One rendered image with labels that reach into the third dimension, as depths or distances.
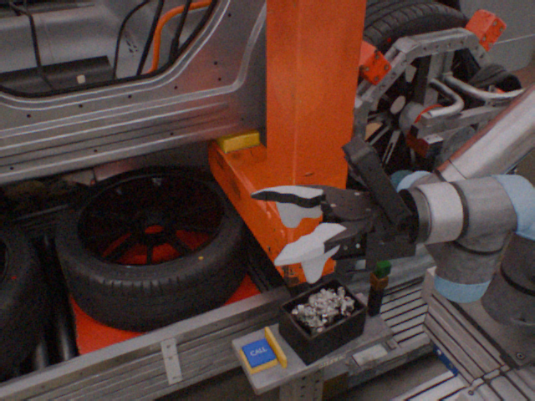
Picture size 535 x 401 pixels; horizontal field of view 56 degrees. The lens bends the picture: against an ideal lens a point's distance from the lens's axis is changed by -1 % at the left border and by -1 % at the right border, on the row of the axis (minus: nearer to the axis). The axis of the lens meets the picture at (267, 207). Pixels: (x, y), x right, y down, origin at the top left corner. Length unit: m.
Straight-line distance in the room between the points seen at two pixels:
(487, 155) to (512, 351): 0.43
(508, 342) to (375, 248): 0.53
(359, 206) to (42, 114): 1.15
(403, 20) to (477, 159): 0.82
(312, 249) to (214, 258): 1.09
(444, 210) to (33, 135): 1.23
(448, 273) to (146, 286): 1.04
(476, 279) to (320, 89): 0.59
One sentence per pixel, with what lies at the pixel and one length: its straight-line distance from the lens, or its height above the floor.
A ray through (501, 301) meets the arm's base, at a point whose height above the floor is 0.87.
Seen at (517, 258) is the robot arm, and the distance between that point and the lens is 1.05.
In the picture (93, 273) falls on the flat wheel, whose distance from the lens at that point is 1.66.
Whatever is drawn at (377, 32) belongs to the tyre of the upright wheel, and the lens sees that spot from 1.54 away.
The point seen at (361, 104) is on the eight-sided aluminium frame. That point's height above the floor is 0.97.
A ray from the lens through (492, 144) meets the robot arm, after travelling 0.82.
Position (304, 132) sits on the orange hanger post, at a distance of 1.20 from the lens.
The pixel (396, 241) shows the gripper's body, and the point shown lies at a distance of 0.66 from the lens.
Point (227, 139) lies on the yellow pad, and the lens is 1.77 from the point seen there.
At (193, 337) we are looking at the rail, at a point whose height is 0.34.
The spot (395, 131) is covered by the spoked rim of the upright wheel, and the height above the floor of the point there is 0.78.
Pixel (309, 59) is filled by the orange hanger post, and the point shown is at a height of 1.21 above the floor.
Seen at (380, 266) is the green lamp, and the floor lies 0.66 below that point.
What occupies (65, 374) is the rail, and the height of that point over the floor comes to 0.39.
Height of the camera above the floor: 1.62
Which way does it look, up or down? 38 degrees down
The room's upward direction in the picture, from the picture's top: straight up
